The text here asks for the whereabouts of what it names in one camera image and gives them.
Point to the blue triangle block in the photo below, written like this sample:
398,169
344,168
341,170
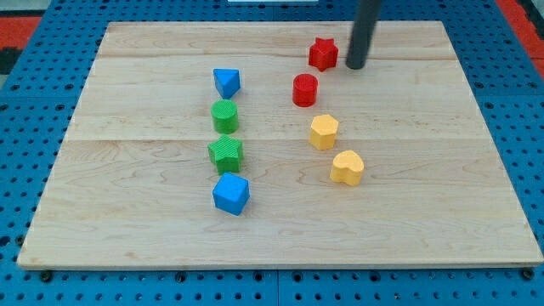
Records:
227,82

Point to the green star block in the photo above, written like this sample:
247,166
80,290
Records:
226,154

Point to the red star block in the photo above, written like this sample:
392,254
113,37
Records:
323,54

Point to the yellow heart block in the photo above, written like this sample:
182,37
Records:
347,167

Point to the red cylinder block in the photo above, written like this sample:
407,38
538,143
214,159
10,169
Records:
304,90

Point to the blue cube block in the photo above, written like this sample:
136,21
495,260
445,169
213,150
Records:
231,193

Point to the light wooden board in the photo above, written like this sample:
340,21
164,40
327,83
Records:
132,185

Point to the green cylinder block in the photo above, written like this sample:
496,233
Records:
225,116

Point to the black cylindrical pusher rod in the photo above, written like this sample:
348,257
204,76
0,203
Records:
365,20

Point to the yellow hexagon block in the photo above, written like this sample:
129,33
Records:
323,132

